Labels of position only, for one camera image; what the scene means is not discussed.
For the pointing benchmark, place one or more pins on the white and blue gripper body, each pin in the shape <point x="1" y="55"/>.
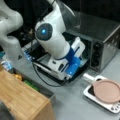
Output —
<point x="61" y="49"/>

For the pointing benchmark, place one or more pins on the open grey metal drawer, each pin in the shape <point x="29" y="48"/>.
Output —
<point x="44" y="91"/>

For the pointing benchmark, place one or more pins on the yellow item in drawer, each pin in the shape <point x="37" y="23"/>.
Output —
<point x="19" y="77"/>

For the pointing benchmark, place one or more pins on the green vegetable in drawer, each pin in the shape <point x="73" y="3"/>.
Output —
<point x="31" y="85"/>

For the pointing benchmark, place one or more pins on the silver toaster oven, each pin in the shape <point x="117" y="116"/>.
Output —
<point x="103" y="34"/>

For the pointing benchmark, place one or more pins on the white induction cooker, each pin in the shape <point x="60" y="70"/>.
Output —
<point x="88" y="92"/>

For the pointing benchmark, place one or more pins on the pink frying pan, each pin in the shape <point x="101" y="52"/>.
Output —
<point x="105" y="90"/>

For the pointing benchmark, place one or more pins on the wooden drawer cabinet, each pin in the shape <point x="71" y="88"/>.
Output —
<point x="24" y="102"/>

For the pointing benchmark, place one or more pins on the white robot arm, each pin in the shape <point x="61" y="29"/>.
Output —
<point x="52" y="26"/>

